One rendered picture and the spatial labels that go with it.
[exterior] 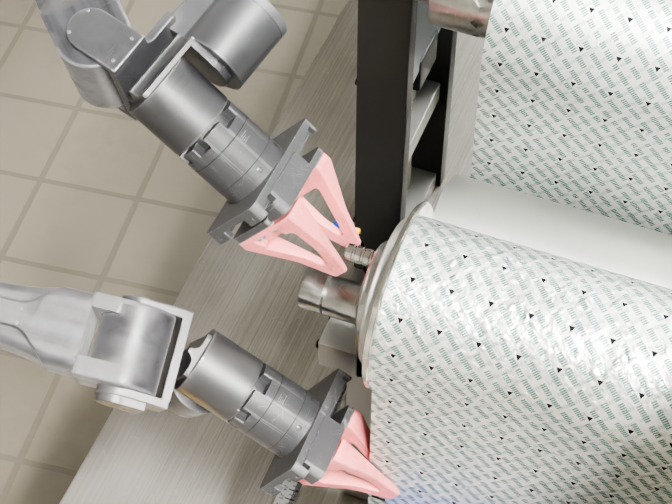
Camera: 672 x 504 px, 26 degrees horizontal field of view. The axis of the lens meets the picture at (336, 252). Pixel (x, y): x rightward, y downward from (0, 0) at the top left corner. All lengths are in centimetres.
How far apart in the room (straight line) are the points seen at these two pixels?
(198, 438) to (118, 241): 136
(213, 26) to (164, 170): 181
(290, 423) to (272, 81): 192
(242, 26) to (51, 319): 27
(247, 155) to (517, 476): 32
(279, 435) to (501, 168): 29
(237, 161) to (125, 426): 46
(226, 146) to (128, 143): 188
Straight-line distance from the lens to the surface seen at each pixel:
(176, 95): 106
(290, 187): 108
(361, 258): 111
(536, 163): 122
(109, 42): 108
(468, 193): 120
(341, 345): 122
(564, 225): 118
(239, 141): 107
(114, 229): 280
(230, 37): 108
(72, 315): 115
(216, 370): 115
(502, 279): 104
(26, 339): 115
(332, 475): 122
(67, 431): 255
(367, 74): 135
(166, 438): 145
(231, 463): 143
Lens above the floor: 213
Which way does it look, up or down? 51 degrees down
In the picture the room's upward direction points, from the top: straight up
